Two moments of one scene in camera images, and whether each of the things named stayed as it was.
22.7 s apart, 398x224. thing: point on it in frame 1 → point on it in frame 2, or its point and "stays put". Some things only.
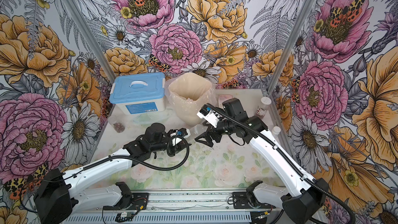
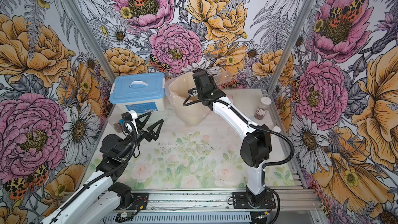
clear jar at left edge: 117,123 stays put
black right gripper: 210,142 → 212,81
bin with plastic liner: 185,93 stays put
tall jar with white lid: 261,111 stays put
